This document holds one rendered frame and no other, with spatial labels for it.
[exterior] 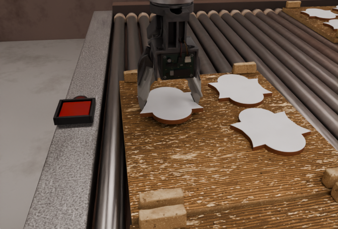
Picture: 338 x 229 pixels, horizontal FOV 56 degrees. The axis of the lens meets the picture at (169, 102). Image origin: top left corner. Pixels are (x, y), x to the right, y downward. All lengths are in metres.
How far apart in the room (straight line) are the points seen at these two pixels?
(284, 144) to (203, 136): 0.14
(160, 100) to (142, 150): 0.14
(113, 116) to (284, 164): 0.34
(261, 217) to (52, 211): 0.29
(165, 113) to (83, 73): 0.35
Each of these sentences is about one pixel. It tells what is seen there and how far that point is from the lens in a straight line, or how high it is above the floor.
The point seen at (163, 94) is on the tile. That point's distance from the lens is 0.67.
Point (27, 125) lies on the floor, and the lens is 2.48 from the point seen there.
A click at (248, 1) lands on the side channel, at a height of 0.95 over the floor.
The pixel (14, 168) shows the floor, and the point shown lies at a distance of 2.12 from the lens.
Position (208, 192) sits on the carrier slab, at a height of 0.94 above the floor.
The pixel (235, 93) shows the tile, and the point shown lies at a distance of 0.70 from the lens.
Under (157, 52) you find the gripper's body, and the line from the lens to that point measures 0.51.
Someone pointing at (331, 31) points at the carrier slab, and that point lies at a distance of 1.25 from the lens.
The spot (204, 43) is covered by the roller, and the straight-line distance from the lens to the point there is 1.09.
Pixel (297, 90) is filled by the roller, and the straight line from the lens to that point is 0.83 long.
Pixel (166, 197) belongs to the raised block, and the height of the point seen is 0.96.
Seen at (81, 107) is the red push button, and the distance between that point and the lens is 0.69.
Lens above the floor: 1.27
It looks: 30 degrees down
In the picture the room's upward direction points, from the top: straight up
